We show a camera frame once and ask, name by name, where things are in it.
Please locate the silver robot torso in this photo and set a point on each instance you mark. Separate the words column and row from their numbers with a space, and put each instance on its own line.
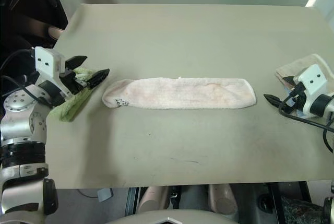
column 169, row 217

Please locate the green towel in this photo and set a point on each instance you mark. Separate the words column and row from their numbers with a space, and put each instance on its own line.
column 68, row 106

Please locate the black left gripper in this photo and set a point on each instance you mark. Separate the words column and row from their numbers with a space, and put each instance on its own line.
column 71, row 81

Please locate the long pink towel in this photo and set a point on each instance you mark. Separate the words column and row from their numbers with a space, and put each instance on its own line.
column 182, row 93

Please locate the dark speckled lump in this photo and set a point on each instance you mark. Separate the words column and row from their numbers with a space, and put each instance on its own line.
column 302, row 209

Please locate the beige rounded shell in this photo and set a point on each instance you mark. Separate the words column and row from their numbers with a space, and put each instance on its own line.
column 152, row 199
column 223, row 199

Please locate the black table frame leg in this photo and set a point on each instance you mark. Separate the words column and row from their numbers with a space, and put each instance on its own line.
column 133, row 198
column 292, row 191

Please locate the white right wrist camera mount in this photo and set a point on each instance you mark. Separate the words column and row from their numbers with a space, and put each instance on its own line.
column 313, row 77

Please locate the folded beige towel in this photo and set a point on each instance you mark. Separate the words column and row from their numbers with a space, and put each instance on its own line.
column 295, row 65

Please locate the small grey box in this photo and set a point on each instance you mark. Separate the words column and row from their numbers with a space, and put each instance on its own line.
column 105, row 194

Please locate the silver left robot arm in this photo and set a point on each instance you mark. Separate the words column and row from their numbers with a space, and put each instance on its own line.
column 15, row 124

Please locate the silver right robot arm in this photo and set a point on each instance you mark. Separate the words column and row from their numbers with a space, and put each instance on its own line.
column 329, row 104

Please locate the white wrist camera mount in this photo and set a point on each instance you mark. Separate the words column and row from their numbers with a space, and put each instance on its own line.
column 47, row 60
column 313, row 77

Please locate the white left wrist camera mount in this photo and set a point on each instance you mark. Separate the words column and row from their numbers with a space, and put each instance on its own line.
column 47, row 60

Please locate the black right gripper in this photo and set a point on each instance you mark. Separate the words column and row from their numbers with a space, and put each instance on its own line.
column 294, row 99

